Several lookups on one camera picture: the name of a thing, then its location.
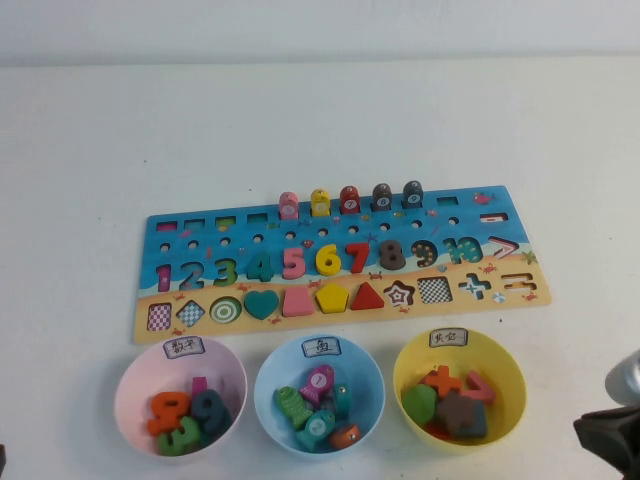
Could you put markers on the dark grey wooden fish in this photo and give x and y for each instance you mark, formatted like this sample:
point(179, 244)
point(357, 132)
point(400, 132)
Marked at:
point(412, 195)

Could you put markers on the colourful wooden puzzle board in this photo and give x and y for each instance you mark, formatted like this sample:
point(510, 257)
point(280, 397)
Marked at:
point(240, 227)

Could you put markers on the brown wooden number eight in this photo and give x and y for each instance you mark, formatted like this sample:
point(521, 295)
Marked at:
point(391, 256)

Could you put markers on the pink wooden fish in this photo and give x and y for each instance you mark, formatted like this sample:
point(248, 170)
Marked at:
point(288, 207)

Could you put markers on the red wooden shape piece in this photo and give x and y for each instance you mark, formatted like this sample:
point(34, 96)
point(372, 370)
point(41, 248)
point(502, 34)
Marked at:
point(435, 432)

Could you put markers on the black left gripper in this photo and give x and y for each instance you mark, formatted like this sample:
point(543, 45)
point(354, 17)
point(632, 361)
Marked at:
point(2, 456)

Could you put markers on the orange wooden number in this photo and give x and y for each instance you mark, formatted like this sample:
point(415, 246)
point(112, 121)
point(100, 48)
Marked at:
point(167, 410)

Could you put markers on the teal wooden number four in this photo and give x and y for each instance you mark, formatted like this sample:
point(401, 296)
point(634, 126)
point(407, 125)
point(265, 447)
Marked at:
point(259, 268)

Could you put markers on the paper label on blue bowl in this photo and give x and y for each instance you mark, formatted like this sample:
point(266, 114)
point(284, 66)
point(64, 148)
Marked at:
point(322, 346)

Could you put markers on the red wooden number seven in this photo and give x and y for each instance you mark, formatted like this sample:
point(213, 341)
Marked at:
point(359, 255)

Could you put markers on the paper label on pink bowl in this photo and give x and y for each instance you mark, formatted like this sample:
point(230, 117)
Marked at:
point(185, 348)

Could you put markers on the paper label on yellow bowl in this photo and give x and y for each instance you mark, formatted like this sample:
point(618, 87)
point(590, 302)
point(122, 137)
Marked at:
point(449, 337)

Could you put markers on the pink wooden greater-than sign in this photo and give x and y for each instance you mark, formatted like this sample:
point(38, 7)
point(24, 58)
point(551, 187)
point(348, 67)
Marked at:
point(480, 390)

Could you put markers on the yellow wooden pentagon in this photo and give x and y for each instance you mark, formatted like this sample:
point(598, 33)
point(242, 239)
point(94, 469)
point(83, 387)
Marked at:
point(331, 299)

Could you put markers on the orange wooden fish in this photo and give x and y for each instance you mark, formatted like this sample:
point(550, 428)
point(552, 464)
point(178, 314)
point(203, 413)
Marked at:
point(344, 436)

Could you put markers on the brown wooden star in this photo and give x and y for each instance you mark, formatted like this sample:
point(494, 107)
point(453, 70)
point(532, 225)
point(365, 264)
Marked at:
point(454, 411)

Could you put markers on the green wooden circle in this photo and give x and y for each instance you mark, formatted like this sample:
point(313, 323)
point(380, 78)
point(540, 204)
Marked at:
point(419, 405)

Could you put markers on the pink wooden trapezoid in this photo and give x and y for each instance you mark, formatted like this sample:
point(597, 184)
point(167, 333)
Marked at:
point(298, 305)

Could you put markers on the magenta wooden number one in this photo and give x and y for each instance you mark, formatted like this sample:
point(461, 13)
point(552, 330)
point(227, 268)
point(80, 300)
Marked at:
point(199, 386)

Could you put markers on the green wooden number three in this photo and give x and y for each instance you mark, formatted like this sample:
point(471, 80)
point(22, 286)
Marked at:
point(177, 440)

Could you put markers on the red wooden triangle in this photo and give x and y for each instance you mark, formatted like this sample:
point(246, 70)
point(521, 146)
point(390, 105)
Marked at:
point(366, 300)

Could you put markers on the pink wooden number five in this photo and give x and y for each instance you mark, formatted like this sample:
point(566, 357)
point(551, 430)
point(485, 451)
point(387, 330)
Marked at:
point(294, 263)

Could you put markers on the dark teal number nine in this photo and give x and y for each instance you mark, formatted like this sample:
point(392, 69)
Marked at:
point(212, 412)

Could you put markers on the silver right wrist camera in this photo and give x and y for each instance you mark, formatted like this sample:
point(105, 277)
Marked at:
point(625, 380)

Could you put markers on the brown wooden fish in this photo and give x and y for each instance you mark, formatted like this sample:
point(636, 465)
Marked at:
point(381, 198)

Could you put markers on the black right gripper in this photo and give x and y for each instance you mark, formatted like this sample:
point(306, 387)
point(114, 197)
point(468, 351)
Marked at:
point(610, 440)

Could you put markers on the grey wooden square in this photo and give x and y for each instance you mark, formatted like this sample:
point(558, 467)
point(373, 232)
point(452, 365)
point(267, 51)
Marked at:
point(479, 425)

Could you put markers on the teal wooden heart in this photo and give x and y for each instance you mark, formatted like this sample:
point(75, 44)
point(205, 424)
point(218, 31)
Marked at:
point(260, 303)

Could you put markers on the teal fish with number two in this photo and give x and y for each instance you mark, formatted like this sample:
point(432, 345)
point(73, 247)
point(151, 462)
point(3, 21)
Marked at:
point(316, 430)

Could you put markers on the orange wooden plus sign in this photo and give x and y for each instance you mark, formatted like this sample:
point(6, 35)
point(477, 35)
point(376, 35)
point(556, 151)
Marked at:
point(440, 380)

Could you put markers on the green striped wooden fish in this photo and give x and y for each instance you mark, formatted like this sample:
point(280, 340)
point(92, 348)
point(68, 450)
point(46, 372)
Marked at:
point(292, 407)

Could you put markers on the magenta wooden fish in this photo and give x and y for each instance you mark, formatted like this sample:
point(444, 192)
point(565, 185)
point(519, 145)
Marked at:
point(317, 382)

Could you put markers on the pink plastic bowl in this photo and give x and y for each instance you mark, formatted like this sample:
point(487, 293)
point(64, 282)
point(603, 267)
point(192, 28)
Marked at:
point(135, 400)

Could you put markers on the plain teal wooden fish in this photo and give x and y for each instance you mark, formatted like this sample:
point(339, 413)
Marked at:
point(343, 400)

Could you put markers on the yellow wooden fish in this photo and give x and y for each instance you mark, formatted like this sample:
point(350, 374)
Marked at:
point(320, 204)

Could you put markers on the yellow wooden number six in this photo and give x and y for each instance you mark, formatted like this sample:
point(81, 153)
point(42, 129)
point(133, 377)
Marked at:
point(327, 261)

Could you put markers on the red wooden fish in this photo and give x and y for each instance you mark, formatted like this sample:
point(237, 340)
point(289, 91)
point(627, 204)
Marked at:
point(350, 201)

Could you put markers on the light blue plastic bowl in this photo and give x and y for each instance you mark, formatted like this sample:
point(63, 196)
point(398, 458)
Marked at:
point(360, 370)

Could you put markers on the yellow plastic bowl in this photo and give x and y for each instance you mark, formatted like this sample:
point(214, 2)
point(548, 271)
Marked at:
point(505, 380)

